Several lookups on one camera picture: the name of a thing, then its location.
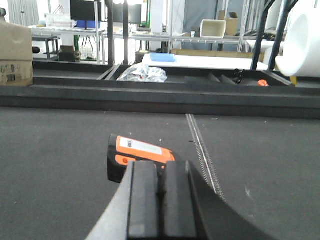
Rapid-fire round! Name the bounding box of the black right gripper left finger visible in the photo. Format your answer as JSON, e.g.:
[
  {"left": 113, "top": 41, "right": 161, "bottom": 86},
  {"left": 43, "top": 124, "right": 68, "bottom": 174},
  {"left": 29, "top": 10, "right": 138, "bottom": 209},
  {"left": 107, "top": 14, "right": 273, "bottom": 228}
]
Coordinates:
[{"left": 86, "top": 161, "right": 160, "bottom": 240}]

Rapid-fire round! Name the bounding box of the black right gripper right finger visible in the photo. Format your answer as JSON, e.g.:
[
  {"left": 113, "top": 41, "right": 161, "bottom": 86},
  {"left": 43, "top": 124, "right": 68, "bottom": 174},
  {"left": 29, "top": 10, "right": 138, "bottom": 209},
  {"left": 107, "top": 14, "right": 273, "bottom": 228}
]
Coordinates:
[{"left": 161, "top": 161, "right": 272, "bottom": 240}]

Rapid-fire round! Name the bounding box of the orange black barcode scanner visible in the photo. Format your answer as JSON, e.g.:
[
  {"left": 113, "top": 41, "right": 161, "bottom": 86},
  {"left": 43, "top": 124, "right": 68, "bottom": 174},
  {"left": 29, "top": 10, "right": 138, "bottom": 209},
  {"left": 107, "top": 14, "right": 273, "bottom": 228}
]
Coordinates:
[{"left": 106, "top": 134, "right": 179, "bottom": 183}]

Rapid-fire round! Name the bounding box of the open cardboard box on shelf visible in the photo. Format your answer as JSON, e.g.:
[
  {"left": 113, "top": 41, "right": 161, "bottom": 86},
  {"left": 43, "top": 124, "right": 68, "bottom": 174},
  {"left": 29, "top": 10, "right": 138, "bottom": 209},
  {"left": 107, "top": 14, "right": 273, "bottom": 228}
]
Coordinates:
[{"left": 218, "top": 10, "right": 239, "bottom": 36}]

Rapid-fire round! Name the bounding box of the large cardboard box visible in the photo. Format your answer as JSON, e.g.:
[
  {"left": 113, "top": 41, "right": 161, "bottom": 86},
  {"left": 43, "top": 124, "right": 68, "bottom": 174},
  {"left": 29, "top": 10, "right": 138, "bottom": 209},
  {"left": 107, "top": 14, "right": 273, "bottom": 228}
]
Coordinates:
[{"left": 0, "top": 21, "right": 34, "bottom": 87}]

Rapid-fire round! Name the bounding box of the black foam tray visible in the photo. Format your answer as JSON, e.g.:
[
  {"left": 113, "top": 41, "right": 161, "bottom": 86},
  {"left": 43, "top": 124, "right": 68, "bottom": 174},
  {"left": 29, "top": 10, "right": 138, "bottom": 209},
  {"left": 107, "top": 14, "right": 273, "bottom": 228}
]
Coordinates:
[{"left": 0, "top": 60, "right": 320, "bottom": 120}]

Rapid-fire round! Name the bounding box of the crumpled plastic bag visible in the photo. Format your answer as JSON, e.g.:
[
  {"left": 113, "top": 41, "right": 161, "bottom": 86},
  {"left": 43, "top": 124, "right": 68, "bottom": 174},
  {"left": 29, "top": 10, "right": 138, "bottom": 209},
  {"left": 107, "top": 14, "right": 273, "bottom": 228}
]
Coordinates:
[{"left": 117, "top": 62, "right": 168, "bottom": 83}]

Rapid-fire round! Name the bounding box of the small orange object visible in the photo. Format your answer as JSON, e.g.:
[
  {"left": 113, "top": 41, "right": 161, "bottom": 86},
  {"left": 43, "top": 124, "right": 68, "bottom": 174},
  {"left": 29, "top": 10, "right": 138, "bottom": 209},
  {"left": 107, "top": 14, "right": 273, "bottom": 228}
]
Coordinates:
[{"left": 257, "top": 79, "right": 269, "bottom": 87}]

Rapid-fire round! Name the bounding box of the white foam board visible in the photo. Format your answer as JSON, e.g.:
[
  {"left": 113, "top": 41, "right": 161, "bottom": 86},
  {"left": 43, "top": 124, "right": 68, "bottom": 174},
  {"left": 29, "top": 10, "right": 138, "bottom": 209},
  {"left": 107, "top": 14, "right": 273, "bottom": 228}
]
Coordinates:
[{"left": 141, "top": 53, "right": 278, "bottom": 71}]

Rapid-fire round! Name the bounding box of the blue foam pad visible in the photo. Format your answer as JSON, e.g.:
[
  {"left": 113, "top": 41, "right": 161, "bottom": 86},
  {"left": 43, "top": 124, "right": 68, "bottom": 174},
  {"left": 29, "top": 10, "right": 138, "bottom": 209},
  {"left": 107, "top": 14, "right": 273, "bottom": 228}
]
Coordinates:
[{"left": 149, "top": 52, "right": 176, "bottom": 63}]

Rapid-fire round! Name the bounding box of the white rectangular bin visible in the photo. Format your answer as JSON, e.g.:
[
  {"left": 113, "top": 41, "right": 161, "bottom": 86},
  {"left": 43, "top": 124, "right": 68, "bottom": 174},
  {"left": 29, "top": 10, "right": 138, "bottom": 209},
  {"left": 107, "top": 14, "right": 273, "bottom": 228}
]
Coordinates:
[{"left": 200, "top": 19, "right": 226, "bottom": 39}]

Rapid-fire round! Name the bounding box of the right computer monitor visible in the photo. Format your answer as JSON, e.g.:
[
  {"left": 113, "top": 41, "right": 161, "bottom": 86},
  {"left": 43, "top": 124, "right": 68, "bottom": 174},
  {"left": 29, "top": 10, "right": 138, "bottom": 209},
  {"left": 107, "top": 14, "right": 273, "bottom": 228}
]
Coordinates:
[{"left": 112, "top": 3, "right": 143, "bottom": 25}]

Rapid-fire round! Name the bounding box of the computer monitor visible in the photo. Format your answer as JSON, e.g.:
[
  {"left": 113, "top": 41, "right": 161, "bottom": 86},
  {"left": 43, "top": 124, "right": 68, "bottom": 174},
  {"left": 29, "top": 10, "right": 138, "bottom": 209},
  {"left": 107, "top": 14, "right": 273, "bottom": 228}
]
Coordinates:
[
  {"left": 70, "top": 0, "right": 96, "bottom": 29},
  {"left": 112, "top": 3, "right": 143, "bottom": 25}
]

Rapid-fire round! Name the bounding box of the left computer monitor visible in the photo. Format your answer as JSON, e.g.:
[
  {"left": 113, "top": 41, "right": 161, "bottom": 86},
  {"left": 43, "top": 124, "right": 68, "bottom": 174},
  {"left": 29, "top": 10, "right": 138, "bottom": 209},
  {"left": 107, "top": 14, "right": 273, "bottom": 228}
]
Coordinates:
[{"left": 70, "top": 0, "right": 96, "bottom": 29}]

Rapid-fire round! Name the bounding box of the white wire basket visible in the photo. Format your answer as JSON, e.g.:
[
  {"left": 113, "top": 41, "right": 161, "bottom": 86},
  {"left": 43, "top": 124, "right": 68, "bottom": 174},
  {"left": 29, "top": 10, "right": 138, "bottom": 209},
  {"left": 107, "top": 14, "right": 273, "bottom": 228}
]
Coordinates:
[{"left": 45, "top": 13, "right": 76, "bottom": 29}]

